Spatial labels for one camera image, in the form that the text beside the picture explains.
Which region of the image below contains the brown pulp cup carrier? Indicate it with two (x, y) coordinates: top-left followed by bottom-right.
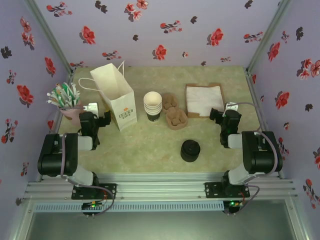
(165, 107), (189, 131)
(161, 93), (180, 111)

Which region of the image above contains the white paper carrier bag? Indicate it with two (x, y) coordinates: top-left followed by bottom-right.
(78, 59), (138, 132)

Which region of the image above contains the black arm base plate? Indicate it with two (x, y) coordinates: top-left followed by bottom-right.
(71, 183), (118, 200)
(204, 181), (251, 199)

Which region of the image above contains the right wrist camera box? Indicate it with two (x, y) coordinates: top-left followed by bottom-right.
(224, 101), (239, 112)

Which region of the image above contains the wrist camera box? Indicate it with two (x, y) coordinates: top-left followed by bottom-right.
(83, 102), (99, 114)
(224, 101), (239, 112)

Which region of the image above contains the pink straw holder cup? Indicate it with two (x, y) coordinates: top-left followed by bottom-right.
(59, 99), (85, 127)

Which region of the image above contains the green wrapped straw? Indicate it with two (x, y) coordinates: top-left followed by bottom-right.
(61, 82), (75, 108)
(55, 84), (68, 108)

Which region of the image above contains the brown cardboard napkin tray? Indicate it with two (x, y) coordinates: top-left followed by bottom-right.
(184, 82), (225, 119)

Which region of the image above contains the aluminium corner post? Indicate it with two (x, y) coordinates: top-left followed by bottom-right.
(246, 0), (293, 73)
(24, 0), (76, 76)

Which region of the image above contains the aluminium front frame rail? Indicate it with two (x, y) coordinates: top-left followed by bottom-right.
(24, 171), (297, 201)

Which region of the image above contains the white slotted cable duct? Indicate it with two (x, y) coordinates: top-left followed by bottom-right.
(33, 201), (225, 213)

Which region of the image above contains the white napkin stack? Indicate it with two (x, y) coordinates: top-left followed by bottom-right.
(186, 85), (225, 117)

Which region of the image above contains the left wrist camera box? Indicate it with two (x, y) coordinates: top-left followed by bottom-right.
(83, 102), (99, 114)

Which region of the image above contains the stack of black cup lids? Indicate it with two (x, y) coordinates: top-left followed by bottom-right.
(180, 143), (201, 163)

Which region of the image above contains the black controller board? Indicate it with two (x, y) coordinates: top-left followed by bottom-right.
(81, 201), (104, 214)
(223, 199), (245, 214)

